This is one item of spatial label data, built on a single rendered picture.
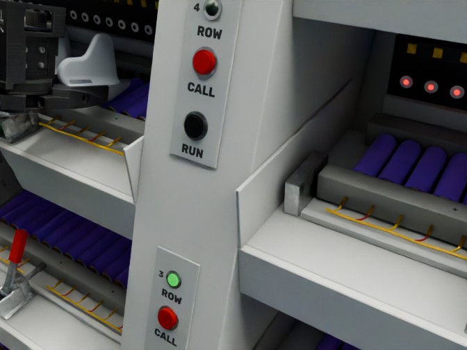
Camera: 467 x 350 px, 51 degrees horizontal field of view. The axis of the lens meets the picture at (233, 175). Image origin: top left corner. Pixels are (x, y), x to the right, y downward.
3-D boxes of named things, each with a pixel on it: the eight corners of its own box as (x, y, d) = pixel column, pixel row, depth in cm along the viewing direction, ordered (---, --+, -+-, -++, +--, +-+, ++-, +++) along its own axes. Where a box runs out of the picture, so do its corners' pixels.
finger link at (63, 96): (119, 89, 43) (26, 91, 36) (118, 105, 43) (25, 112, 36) (85, 78, 45) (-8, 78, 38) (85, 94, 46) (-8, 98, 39)
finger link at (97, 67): (153, 38, 46) (69, 31, 38) (147, 100, 48) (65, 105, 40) (131, 33, 47) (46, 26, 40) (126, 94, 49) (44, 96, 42)
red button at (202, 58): (210, 76, 31) (213, 51, 31) (190, 71, 32) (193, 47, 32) (218, 76, 32) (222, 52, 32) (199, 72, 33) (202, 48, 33)
